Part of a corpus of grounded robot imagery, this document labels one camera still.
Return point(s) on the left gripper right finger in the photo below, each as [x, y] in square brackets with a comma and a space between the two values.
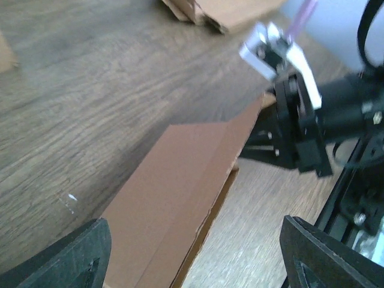
[314, 259]

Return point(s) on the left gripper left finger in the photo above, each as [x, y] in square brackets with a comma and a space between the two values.
[80, 259]

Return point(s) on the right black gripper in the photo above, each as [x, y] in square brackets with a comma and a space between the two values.
[296, 142]

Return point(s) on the small cardboard box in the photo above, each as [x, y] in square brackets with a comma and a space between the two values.
[160, 218]

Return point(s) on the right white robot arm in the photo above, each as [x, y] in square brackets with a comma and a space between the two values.
[352, 106]

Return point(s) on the stack of flat cardboard blanks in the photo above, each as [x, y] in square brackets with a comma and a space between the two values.
[226, 16]

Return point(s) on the large flat cardboard sheet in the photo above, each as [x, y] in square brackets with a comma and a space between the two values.
[8, 59]

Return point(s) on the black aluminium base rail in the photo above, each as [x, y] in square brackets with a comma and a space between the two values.
[353, 213]

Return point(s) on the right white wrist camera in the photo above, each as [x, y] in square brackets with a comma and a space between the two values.
[271, 53]

